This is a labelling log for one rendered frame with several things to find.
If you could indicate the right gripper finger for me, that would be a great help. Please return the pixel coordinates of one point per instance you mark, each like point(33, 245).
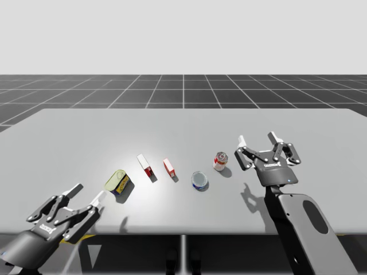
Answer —
point(286, 151)
point(249, 156)

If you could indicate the green and blue rectangular can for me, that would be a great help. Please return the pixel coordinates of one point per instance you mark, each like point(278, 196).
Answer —
point(118, 182)

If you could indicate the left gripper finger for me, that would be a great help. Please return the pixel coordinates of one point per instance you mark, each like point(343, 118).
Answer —
point(83, 219)
point(46, 207)

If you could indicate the blue flat can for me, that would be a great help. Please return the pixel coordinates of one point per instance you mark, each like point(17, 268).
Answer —
point(199, 180)

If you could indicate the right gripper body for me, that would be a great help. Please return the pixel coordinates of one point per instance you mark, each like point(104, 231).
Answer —
point(276, 173)

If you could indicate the red and white carton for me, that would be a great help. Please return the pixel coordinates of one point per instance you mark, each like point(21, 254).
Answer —
point(145, 165)

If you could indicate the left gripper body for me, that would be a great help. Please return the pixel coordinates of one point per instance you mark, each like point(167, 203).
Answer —
point(31, 246)

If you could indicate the red and white can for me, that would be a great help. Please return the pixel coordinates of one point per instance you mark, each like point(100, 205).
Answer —
point(220, 161)

